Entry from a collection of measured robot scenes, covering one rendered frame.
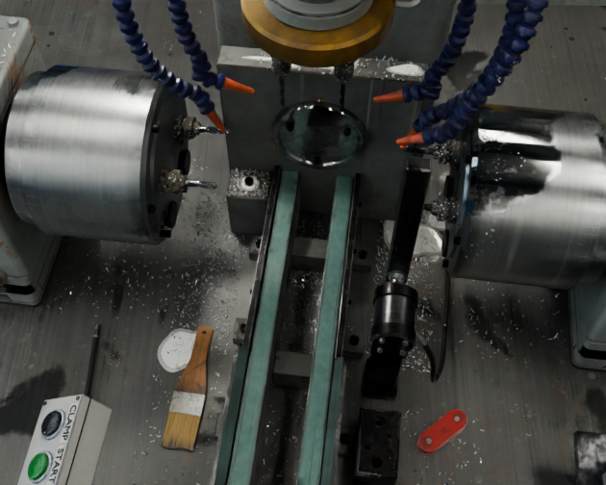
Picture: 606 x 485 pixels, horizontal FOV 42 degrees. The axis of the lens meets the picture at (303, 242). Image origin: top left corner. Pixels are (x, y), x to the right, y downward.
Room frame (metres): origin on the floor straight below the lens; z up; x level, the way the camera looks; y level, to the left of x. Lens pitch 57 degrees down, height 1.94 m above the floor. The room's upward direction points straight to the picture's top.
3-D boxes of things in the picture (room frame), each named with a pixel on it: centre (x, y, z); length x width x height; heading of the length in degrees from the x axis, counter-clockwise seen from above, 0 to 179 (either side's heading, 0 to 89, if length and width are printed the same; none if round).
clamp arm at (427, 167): (0.55, -0.13, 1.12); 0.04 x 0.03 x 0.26; 173
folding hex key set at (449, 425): (0.39, -0.21, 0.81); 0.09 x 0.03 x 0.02; 127
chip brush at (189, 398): (0.46, 0.17, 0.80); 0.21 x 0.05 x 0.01; 171
